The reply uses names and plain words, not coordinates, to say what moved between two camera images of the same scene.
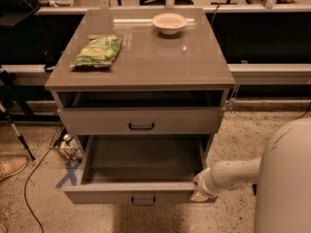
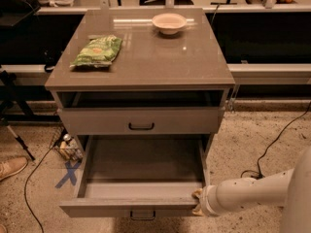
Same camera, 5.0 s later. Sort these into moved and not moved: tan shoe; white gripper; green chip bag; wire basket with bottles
Moved: white gripper
Not moved: tan shoe; wire basket with bottles; green chip bag
